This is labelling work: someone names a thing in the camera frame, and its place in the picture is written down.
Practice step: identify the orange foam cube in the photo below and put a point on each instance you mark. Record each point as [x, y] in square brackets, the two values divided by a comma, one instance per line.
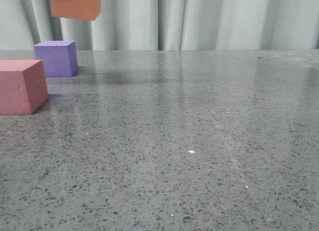
[76, 9]

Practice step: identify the grey-green curtain backdrop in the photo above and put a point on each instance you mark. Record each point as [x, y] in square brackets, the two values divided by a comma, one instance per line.
[167, 25]

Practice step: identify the purple foam cube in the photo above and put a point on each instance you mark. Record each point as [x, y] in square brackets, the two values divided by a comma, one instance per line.
[59, 58]

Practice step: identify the pink foam cube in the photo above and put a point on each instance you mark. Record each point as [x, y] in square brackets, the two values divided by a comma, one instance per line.
[23, 87]

